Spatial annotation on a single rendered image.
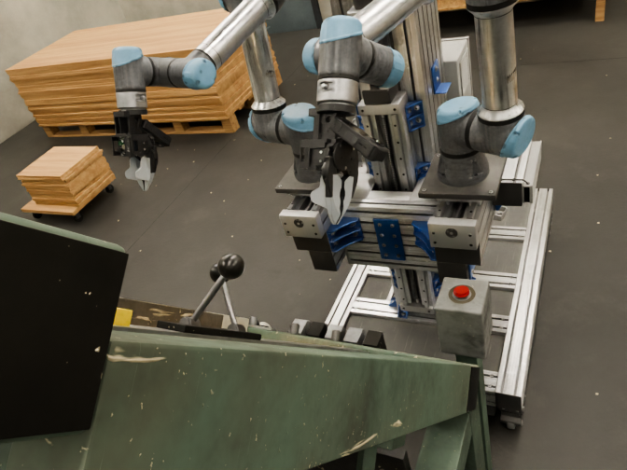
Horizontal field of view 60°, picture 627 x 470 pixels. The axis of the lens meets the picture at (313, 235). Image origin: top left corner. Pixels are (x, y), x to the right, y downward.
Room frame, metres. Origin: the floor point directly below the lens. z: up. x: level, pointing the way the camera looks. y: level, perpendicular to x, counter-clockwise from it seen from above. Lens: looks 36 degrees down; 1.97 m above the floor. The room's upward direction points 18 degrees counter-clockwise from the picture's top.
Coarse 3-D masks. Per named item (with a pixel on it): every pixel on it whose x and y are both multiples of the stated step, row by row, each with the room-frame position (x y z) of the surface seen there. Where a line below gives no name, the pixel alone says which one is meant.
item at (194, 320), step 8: (224, 256) 0.61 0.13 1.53; (232, 256) 0.61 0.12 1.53; (240, 256) 0.61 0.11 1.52; (224, 264) 0.60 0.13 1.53; (232, 264) 0.60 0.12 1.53; (240, 264) 0.60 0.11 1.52; (224, 272) 0.60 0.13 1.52; (232, 272) 0.59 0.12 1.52; (240, 272) 0.60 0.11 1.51; (224, 280) 0.60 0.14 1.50; (216, 288) 0.60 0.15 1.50; (208, 296) 0.59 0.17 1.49; (200, 304) 0.59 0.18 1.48; (200, 312) 0.58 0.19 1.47; (184, 320) 0.58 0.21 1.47; (192, 320) 0.58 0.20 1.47
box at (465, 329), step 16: (448, 288) 1.01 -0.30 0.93; (480, 288) 0.97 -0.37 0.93; (448, 304) 0.95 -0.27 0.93; (464, 304) 0.94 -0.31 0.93; (480, 304) 0.92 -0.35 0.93; (448, 320) 0.94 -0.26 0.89; (464, 320) 0.91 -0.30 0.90; (480, 320) 0.89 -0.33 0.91; (448, 336) 0.94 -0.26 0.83; (464, 336) 0.92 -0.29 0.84; (480, 336) 0.89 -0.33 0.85; (448, 352) 0.94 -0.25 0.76; (464, 352) 0.92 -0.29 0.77; (480, 352) 0.90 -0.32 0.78
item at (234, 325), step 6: (216, 264) 0.73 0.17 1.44; (210, 270) 0.73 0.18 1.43; (216, 270) 0.72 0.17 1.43; (210, 276) 0.72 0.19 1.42; (216, 276) 0.71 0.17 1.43; (222, 288) 0.70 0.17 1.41; (228, 288) 0.70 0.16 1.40; (228, 294) 0.69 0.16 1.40; (228, 300) 0.68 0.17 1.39; (228, 306) 0.67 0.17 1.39; (234, 312) 0.67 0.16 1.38; (234, 318) 0.66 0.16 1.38; (234, 324) 0.64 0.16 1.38; (234, 330) 0.63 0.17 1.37; (240, 330) 0.63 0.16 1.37
